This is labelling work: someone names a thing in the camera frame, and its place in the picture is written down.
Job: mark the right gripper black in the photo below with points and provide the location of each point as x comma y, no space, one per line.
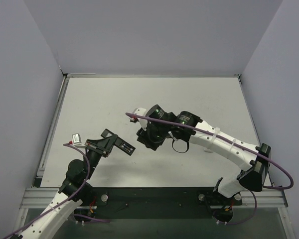
144,138

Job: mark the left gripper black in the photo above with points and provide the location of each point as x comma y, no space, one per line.
99,147

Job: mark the dark AAA battery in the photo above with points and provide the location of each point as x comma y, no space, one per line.
128,149

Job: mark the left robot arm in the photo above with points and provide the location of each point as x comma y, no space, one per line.
74,191

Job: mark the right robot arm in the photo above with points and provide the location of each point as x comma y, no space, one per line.
158,125

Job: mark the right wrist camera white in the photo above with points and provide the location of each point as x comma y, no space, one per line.
139,112

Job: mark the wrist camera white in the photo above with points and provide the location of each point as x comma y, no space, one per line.
139,112
77,139

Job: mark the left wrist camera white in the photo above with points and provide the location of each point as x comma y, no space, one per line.
77,139

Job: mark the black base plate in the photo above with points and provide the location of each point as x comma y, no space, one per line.
153,203

